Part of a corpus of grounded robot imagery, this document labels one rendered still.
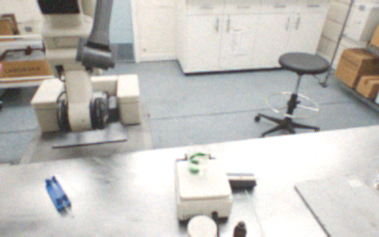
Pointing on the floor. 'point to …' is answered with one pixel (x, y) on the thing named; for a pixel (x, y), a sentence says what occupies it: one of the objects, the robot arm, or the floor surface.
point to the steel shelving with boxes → (377, 86)
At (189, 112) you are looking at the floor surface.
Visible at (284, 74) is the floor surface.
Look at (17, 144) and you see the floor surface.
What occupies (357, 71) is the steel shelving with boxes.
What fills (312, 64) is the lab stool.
